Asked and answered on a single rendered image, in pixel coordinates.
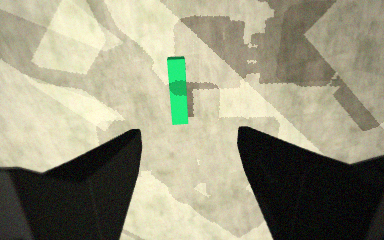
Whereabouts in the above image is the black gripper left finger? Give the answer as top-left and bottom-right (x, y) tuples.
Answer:
(0, 129), (142, 240)

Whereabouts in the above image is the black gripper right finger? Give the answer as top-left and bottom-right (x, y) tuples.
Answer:
(237, 126), (384, 240)

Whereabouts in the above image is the green rectangular post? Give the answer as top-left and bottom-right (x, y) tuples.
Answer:
(167, 56), (188, 125)

